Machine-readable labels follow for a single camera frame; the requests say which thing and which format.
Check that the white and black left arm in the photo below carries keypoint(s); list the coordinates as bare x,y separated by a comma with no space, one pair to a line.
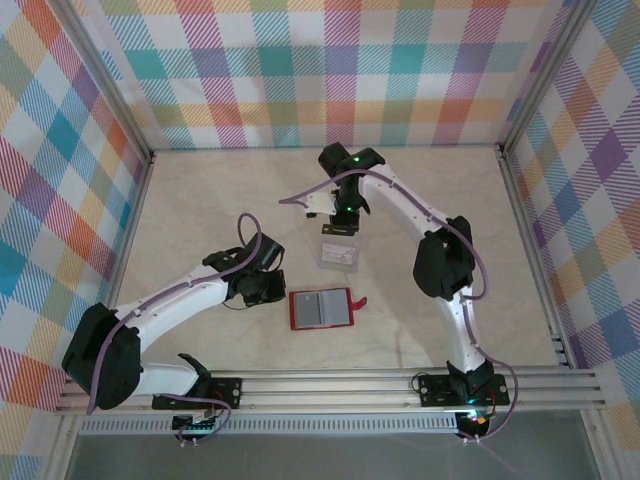
175,300

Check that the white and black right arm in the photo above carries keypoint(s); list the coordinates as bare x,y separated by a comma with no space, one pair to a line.
395,197

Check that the aluminium mounting rail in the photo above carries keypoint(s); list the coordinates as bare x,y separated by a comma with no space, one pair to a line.
325,390

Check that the white card with pink pattern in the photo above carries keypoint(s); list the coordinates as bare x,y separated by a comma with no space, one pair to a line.
340,254

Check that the red leather card holder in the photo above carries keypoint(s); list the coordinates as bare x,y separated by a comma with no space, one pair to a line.
335,305

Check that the aluminium side rail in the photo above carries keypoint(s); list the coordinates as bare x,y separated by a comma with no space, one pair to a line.
535,260
122,260

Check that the aluminium frame post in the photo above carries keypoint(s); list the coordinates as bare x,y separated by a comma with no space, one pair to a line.
107,80
545,80

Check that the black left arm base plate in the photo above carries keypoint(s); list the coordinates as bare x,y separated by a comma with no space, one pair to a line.
227,392

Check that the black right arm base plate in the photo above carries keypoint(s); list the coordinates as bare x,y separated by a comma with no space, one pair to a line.
435,390

